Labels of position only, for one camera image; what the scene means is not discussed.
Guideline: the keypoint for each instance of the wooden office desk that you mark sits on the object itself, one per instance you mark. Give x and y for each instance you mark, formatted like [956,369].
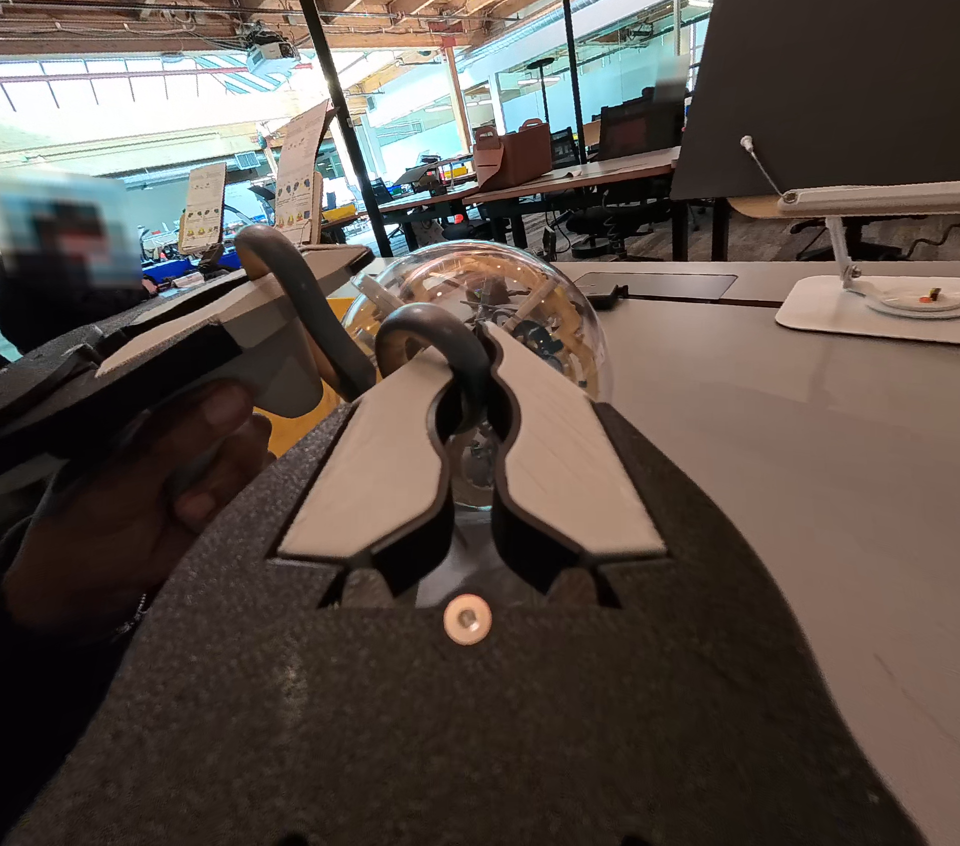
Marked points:
[600,169]

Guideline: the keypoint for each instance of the short black floor lamp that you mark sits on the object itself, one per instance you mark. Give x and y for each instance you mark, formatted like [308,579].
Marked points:
[541,92]

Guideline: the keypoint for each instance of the black display board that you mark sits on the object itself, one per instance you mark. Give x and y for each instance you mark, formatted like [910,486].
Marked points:
[825,50]

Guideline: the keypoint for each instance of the yellow plastic bin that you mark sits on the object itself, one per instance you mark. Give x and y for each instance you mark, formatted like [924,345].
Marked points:
[292,422]

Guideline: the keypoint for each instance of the person's left forearm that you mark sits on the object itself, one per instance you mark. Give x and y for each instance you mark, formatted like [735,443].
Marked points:
[45,711]

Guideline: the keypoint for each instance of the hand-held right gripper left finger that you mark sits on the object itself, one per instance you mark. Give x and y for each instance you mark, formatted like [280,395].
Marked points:
[360,478]

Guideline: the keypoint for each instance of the black floor lamp pole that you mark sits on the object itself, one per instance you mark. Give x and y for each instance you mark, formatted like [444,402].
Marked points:
[330,73]

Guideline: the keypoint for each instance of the tall cardboard instruction board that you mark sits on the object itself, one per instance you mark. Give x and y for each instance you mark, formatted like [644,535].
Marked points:
[300,170]

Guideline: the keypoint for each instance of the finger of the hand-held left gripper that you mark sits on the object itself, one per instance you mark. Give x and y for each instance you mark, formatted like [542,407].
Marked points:
[217,309]
[341,261]

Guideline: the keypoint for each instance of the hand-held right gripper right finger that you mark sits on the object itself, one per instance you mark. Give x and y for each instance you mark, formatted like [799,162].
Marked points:
[577,478]

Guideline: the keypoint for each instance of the clear maze puzzle ball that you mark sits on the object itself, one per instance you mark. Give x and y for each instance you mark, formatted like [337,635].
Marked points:
[540,306]

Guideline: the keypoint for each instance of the ceiling projector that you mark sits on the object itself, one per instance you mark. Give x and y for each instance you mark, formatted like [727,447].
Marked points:
[270,54]

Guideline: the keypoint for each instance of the brown tote bag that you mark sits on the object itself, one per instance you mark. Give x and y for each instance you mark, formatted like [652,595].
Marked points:
[517,159]

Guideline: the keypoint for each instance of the person's left hand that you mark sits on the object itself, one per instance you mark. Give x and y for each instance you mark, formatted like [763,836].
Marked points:
[112,531]

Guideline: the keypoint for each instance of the small cardboard instruction board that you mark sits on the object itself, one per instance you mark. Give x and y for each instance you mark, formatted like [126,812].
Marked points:
[204,208]

